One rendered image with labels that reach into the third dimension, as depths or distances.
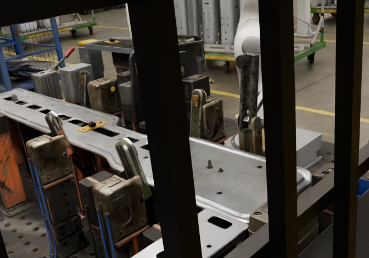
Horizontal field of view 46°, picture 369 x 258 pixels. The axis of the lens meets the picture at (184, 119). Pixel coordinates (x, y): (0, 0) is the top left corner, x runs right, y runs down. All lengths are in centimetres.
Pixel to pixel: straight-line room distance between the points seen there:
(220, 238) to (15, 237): 85
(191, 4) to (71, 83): 462
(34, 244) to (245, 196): 74
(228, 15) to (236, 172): 489
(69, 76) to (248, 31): 64
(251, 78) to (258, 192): 28
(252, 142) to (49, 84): 104
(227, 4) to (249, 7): 428
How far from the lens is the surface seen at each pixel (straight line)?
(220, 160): 98
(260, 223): 67
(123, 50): 153
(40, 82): 183
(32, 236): 143
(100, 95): 145
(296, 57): 511
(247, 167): 95
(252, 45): 135
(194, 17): 611
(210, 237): 74
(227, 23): 577
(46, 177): 116
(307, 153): 156
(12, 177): 156
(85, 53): 181
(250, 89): 100
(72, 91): 160
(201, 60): 412
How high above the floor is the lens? 143
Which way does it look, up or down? 20 degrees down
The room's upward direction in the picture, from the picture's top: 7 degrees counter-clockwise
